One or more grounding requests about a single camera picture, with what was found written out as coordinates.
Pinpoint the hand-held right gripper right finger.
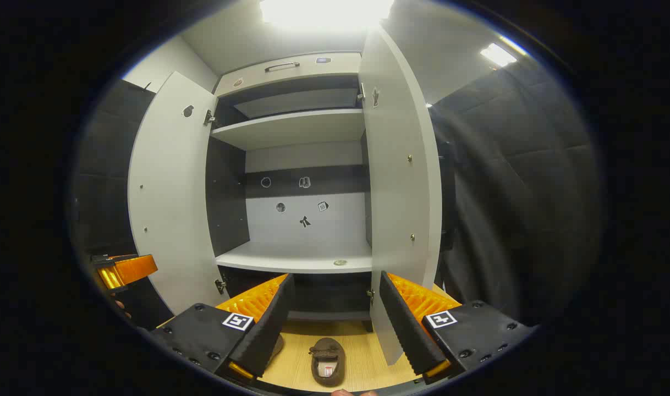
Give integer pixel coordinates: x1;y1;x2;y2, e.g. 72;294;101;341
379;271;536;386

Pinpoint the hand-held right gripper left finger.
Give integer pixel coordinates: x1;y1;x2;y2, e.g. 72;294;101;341
151;273;295;380

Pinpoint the white shoe cabinet door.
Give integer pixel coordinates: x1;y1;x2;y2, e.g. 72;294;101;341
359;27;443;366
127;71;228;315

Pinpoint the white shoe cabinet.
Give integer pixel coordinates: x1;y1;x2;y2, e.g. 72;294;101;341
127;27;443;366

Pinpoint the black backdrop cloth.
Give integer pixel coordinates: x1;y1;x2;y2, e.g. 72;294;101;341
429;55;605;325
71;80;157;259

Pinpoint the ceiling light panel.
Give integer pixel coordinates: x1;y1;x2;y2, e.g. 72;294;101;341
480;43;518;68
259;0;395;31

